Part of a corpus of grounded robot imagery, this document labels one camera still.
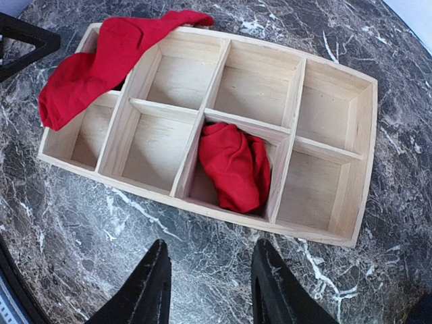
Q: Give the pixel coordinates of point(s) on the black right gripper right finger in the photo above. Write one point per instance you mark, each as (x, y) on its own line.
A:
(277, 296)

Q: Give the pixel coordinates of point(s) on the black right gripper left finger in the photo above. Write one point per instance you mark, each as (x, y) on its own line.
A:
(146, 294)

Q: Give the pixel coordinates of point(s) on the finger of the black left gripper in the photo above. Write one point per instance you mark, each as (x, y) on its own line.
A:
(45, 42)

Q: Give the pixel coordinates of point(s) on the plain red sock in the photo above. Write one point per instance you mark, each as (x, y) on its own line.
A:
(83, 77)

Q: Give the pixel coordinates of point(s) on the red snowflake santa sock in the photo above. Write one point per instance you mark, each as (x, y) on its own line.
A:
(238, 166)

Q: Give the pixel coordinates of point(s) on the wooden compartment tray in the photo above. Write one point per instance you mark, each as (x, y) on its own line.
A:
(317, 119)

